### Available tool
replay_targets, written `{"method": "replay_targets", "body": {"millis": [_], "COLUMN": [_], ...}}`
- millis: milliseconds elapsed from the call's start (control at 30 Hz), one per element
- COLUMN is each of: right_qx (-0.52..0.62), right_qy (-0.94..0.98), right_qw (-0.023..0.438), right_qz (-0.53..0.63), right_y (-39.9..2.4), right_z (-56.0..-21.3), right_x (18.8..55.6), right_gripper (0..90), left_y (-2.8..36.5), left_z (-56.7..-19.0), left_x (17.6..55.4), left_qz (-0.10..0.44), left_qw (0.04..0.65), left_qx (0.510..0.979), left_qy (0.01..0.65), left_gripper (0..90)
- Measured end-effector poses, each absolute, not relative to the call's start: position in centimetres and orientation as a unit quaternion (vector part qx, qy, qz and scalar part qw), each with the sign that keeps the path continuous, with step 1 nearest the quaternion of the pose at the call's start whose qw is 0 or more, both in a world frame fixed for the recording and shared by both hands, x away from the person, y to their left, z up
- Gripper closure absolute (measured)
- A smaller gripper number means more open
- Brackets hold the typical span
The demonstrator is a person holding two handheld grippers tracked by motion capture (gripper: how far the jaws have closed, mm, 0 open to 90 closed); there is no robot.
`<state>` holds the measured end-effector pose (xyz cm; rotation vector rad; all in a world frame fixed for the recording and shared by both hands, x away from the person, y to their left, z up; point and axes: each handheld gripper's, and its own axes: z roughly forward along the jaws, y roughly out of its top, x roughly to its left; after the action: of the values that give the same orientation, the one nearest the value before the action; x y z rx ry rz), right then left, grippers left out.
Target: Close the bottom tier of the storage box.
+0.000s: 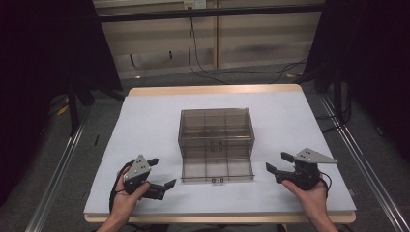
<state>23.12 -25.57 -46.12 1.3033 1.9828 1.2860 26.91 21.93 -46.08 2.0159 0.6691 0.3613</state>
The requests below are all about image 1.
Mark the person's right hand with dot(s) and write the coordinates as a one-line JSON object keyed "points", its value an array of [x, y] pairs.
{"points": [[307, 198]]}

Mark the black curtain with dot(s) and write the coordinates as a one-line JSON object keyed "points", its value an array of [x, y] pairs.
{"points": [[370, 64], [48, 64]]}

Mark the white wall socket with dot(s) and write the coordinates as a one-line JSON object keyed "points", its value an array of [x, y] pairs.
{"points": [[195, 4]]}

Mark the transparent grey drawer cabinet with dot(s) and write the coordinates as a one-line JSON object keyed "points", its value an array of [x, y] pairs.
{"points": [[216, 129]]}

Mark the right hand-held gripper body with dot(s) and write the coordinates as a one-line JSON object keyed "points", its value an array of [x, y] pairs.
{"points": [[304, 170]]}

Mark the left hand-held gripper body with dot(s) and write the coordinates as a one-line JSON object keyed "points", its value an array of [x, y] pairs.
{"points": [[137, 170]]}

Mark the wooden table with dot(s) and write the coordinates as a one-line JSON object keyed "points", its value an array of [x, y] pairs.
{"points": [[212, 89]]}

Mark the transparent grey divided drawer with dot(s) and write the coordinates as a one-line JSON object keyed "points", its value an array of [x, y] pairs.
{"points": [[217, 168]]}

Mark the white table mat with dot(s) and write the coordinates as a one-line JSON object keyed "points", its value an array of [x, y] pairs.
{"points": [[154, 129]]}

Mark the metal floor rail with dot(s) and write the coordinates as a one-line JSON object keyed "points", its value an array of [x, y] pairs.
{"points": [[364, 161], [54, 180]]}

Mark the person's left hand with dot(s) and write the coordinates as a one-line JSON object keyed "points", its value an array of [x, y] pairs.
{"points": [[127, 201]]}

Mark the black horizontal bar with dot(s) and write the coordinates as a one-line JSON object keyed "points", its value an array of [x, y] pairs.
{"points": [[209, 13]]}

